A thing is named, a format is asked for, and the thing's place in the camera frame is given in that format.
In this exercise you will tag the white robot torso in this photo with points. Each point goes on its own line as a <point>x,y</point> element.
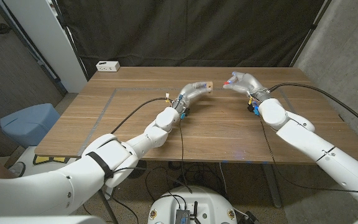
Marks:
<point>210,202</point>

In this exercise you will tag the black antenna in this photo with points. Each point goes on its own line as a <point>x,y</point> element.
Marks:
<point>195,210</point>

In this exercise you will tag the grey sneaker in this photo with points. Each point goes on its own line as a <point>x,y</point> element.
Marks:
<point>19,169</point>

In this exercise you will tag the black backdrop stand pole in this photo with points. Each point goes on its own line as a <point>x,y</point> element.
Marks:
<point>312,31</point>
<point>71,42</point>

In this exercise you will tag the white power strip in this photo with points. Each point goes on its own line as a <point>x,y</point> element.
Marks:
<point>107,66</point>

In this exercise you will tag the yellow black floor sign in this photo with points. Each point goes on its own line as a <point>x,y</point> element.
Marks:
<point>50,159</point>

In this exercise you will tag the black backdrop curtain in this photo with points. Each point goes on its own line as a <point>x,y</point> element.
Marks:
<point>182,31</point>

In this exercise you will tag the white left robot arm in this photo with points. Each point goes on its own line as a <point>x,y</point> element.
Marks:
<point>73,183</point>

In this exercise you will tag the grey finned electronics box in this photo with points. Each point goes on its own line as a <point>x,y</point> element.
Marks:
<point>182,216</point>

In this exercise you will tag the grey table leg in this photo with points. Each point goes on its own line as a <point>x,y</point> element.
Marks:
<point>272,186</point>

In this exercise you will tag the wooden block with holes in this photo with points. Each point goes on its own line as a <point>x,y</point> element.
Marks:
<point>210,87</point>

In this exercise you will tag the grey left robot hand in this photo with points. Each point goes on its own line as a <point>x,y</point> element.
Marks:
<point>190,93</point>

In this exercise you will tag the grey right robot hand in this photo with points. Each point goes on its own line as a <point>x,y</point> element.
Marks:
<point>247,84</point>

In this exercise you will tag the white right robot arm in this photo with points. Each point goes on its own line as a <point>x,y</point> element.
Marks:
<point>322,149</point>

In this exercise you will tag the blue padded stool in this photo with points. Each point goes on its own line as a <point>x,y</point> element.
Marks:
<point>30,124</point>

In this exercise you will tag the black door frame strip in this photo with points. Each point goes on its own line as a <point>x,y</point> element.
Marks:
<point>30,46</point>

